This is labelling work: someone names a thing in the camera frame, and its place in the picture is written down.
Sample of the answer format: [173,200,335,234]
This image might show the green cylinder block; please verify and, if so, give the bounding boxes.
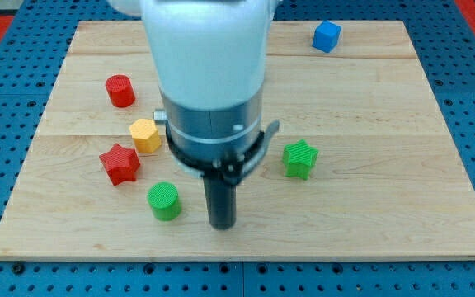
[147,182,182,221]

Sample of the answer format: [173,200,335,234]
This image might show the red star block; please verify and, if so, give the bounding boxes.
[99,144,140,186]

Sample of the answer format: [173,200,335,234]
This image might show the yellow hexagon block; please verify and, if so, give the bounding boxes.
[129,119,162,153]

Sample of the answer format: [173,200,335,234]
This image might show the blue cube block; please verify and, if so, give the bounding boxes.
[312,21,341,53]

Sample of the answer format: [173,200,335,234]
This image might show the red cylinder block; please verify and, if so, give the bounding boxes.
[105,74,135,108]

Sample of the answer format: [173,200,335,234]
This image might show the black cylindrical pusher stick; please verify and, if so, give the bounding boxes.
[203,172,237,230]

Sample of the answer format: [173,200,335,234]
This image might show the wooden board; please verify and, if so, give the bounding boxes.
[0,21,475,262]

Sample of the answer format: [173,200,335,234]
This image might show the green star block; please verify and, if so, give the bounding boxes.
[282,139,319,180]

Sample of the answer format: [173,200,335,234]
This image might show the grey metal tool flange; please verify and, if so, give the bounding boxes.
[161,91,280,186]

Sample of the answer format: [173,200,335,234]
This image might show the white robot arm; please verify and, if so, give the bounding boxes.
[109,0,280,230]

